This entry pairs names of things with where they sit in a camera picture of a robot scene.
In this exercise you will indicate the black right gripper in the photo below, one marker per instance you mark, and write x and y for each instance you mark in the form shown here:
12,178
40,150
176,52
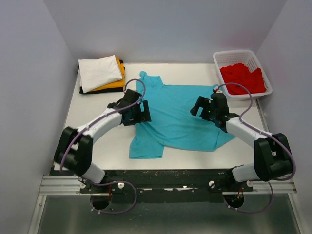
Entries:
202,102

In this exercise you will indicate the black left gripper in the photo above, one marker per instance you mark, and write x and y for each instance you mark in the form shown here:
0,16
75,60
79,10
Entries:
143,116

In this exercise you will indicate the turquoise t shirt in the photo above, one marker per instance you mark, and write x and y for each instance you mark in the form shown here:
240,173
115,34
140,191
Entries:
172,124

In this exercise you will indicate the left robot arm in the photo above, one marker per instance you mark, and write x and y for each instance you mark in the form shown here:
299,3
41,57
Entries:
75,147

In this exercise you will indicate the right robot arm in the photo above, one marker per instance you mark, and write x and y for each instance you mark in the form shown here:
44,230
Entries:
271,159

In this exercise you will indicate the folded black t shirt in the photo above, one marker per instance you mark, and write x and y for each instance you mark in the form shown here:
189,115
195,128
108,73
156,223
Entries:
107,90

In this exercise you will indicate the folded yellow t shirt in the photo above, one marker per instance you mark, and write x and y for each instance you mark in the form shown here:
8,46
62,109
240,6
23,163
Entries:
117,81

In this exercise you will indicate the red t shirt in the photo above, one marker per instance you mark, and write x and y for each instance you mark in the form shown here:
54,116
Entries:
239,73

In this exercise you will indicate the white plastic laundry basket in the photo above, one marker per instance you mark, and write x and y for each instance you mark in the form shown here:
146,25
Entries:
246,57

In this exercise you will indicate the folded white t shirt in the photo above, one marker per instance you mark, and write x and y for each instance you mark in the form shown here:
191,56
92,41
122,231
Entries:
100,75

